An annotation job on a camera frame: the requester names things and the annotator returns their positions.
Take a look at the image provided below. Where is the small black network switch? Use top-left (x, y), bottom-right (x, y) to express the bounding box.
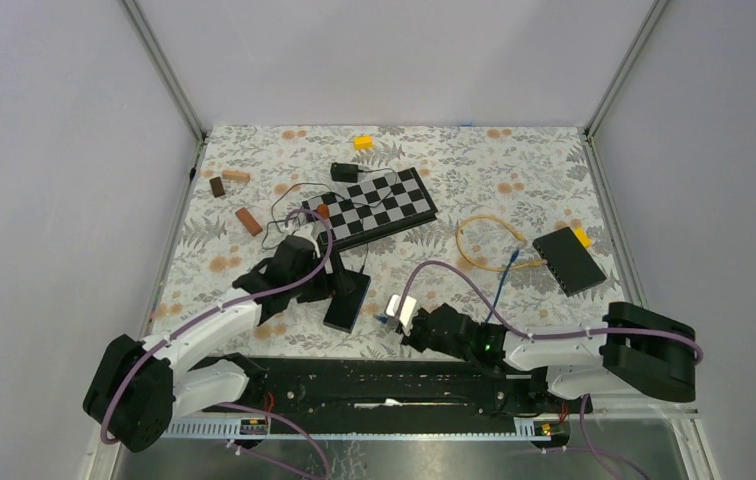
top-left (323, 270), bottom-right (371, 333)

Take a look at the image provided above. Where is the black power adapter with cable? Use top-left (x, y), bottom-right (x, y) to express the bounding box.
top-left (267, 162), bottom-right (394, 233)

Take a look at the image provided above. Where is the blue ethernet cable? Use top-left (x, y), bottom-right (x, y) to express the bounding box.
top-left (374, 248), bottom-right (524, 327)

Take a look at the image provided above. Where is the orange yellow cable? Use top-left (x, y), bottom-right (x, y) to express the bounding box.
top-left (455, 214), bottom-right (548, 274)

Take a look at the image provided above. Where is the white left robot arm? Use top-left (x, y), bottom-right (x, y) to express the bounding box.
top-left (83, 235), bottom-right (370, 452)

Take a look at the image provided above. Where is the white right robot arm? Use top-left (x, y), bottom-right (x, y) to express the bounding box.
top-left (383, 295), bottom-right (703, 412)

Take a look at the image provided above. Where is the reddish brown wooden block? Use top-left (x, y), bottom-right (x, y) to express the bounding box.
top-left (235, 208), bottom-right (264, 237)

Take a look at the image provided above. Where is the orange piece on checkerboard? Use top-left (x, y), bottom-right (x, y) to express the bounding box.
top-left (315, 204), bottom-right (330, 219)

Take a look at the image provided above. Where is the light tan wooden block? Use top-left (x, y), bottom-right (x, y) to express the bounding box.
top-left (221, 170), bottom-right (251, 183)

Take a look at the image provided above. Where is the dark brown wooden block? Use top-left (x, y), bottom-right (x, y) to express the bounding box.
top-left (209, 177), bottom-right (226, 198)

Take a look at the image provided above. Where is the black white checkerboard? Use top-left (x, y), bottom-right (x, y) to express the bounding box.
top-left (302, 168), bottom-right (438, 251)

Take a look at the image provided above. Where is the floral patterned table mat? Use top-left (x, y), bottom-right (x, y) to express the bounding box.
top-left (151, 125), bottom-right (624, 359)

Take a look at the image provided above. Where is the yellow block at right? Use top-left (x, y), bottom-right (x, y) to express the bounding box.
top-left (573, 228), bottom-right (593, 249)

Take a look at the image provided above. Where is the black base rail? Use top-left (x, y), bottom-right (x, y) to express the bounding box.
top-left (234, 357), bottom-right (592, 435)

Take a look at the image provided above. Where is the slotted cable duct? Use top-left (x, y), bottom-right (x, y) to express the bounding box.
top-left (162, 413), bottom-right (552, 444)

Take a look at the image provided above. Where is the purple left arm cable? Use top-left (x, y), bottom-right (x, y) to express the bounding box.
top-left (99, 208), bottom-right (335, 446)

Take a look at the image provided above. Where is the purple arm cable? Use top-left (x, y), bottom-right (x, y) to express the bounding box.
top-left (399, 260), bottom-right (705, 478)
top-left (99, 208), bottom-right (335, 446)

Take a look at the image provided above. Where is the yellow block near wall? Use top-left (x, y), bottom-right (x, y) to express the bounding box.
top-left (353, 136), bottom-right (374, 151)

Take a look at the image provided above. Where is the large black network switch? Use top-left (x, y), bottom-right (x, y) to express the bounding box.
top-left (532, 227), bottom-right (607, 297)

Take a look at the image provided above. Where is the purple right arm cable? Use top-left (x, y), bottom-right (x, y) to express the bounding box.
top-left (399, 260), bottom-right (705, 478)

